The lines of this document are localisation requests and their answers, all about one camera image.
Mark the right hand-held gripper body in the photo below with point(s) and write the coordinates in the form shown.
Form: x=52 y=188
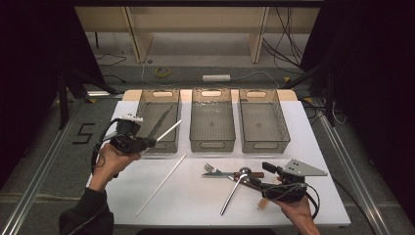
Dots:
x=290 y=186

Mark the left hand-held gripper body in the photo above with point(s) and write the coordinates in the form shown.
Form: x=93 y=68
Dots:
x=127 y=142

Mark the small wooden spoon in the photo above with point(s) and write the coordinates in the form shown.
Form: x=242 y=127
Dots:
x=263 y=204

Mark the white chopstick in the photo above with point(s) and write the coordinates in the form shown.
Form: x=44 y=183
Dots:
x=161 y=184
x=169 y=130

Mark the smoky clear plastic bin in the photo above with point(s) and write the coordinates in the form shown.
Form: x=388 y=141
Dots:
x=148 y=114
x=212 y=130
x=264 y=130

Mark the metal spoon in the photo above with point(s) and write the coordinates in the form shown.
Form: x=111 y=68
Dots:
x=230 y=197

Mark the person's left hand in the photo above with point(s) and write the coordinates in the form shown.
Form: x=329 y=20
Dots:
x=111 y=166

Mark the person's right hand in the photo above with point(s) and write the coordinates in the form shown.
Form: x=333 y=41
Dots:
x=300 y=218

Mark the silver floor bar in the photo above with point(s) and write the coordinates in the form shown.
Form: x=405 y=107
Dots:
x=98 y=93

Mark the white table cover sheet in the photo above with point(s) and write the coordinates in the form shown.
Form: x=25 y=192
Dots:
x=195 y=202

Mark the yellow tape roll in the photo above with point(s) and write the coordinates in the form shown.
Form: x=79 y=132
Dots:
x=156 y=72

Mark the black metal stand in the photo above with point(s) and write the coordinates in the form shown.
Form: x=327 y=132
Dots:
x=63 y=98
x=331 y=98

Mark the white power strip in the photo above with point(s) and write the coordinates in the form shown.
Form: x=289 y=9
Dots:
x=216 y=78

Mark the black curtain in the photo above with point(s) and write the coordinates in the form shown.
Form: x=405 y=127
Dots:
x=375 y=65
x=26 y=65

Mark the beige wooden furniture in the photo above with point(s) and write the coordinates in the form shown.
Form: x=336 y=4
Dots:
x=195 y=19

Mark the metal floor rail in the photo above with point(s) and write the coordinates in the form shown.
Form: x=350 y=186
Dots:
x=355 y=182
x=39 y=176

